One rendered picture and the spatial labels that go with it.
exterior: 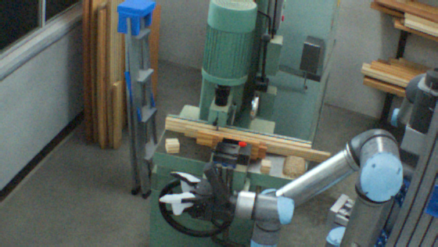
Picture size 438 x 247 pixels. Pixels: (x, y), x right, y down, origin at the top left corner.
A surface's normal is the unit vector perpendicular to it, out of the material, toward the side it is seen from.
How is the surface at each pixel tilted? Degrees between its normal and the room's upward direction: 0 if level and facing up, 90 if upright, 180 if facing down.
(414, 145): 90
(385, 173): 83
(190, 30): 90
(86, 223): 0
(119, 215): 0
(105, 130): 87
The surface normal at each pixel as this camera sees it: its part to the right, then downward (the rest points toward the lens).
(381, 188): -0.12, 0.39
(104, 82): 0.94, 0.23
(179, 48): -0.33, 0.46
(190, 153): 0.11, -0.85
